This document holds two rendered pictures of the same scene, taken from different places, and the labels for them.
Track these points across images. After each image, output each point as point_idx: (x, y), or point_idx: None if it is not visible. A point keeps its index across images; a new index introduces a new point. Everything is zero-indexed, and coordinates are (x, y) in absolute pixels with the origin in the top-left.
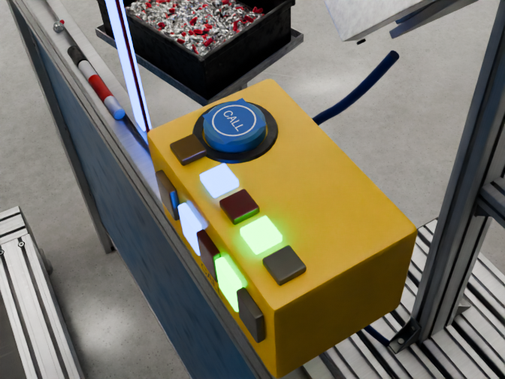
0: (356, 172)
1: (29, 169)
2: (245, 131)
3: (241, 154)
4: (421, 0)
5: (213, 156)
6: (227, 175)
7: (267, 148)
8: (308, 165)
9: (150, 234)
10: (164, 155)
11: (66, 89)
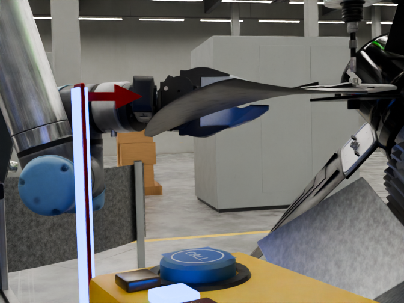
0: (359, 296)
1: None
2: (210, 260)
3: (205, 284)
4: (386, 290)
5: (168, 285)
6: (184, 289)
7: (238, 281)
8: (293, 293)
9: None
10: (106, 288)
11: None
